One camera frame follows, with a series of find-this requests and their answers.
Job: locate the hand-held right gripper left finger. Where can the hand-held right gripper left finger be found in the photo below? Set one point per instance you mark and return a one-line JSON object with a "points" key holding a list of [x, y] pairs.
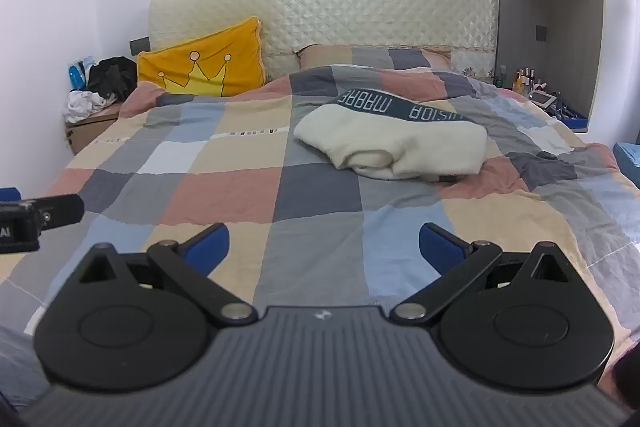
{"points": [[207, 249]]}

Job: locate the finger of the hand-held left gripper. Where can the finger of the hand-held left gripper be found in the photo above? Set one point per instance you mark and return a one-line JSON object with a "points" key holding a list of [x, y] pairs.
{"points": [[9, 195], [62, 209]]}

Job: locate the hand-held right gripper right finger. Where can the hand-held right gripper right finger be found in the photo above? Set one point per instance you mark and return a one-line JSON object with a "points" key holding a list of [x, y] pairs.
{"points": [[440, 249]]}

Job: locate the cream sweater with striped sleeves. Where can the cream sweater with striped sleeves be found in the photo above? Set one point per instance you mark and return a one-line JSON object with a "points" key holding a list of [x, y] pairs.
{"points": [[425, 142]]}

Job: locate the white clothes pile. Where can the white clothes pile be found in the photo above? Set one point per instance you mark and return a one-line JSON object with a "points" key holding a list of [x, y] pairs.
{"points": [[82, 104]]}

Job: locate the black clothes pile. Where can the black clothes pile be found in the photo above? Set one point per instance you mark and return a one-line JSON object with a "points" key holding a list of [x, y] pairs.
{"points": [[112, 77]]}

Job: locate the plaid patchwork duvet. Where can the plaid patchwork duvet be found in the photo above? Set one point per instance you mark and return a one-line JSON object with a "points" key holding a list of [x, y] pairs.
{"points": [[225, 192]]}

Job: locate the wooden nightstand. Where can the wooden nightstand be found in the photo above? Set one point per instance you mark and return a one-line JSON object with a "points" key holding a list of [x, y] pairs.
{"points": [[87, 132]]}

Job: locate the blue plastic package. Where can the blue plastic package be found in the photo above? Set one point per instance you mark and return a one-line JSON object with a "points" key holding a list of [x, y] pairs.
{"points": [[76, 74]]}

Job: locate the small white screen device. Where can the small white screen device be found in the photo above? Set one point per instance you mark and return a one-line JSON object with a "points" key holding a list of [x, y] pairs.
{"points": [[542, 99]]}

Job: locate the blue tray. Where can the blue tray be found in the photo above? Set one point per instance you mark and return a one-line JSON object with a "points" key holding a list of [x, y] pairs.
{"points": [[575, 122]]}

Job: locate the row of small bottles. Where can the row of small bottles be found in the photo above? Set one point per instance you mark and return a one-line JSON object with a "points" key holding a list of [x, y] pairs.
{"points": [[522, 82]]}

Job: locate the floral pillow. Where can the floral pillow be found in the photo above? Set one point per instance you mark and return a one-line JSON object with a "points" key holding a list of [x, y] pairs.
{"points": [[470, 62]]}

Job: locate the plaid pillow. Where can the plaid pillow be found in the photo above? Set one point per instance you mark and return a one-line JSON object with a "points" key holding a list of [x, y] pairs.
{"points": [[370, 56]]}

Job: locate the blue box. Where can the blue box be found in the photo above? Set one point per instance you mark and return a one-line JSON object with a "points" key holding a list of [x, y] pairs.
{"points": [[627, 159]]}

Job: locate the yellow crown pillow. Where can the yellow crown pillow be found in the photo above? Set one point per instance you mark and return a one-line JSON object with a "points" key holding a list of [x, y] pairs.
{"points": [[240, 42]]}

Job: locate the cream quilted headboard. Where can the cream quilted headboard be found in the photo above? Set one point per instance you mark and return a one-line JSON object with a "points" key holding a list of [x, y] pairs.
{"points": [[350, 12]]}

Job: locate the dark wall socket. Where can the dark wall socket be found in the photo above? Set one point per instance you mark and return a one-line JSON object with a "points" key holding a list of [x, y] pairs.
{"points": [[139, 46]]}

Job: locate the dark cabinet switch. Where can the dark cabinet switch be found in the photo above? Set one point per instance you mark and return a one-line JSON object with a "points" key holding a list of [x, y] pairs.
{"points": [[540, 33]]}

